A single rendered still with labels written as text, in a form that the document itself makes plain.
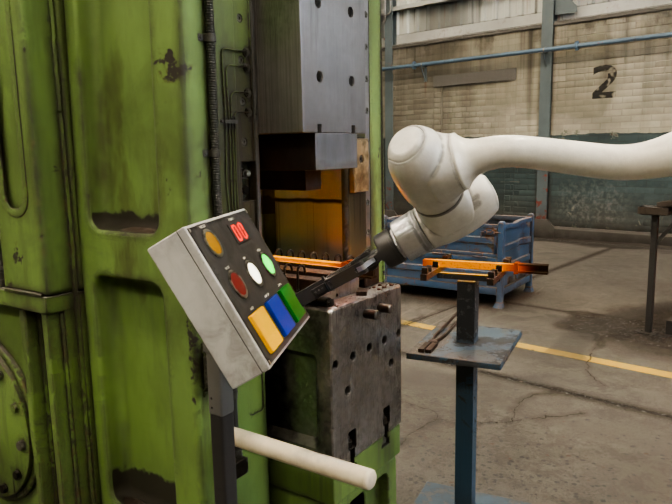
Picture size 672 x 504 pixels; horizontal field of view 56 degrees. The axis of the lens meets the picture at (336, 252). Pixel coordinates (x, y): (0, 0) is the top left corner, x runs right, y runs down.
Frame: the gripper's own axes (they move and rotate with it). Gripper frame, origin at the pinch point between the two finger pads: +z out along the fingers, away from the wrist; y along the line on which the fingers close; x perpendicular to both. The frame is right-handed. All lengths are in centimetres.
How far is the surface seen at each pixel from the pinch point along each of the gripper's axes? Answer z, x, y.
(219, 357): 12.4, 0.8, -26.9
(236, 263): 5.5, 13.1, -15.0
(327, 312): 8.3, -9.3, 30.0
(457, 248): -7, -69, 420
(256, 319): 4.8, 3.0, -22.7
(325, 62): -23, 46, 40
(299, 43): -20, 51, 31
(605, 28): -295, 34, 786
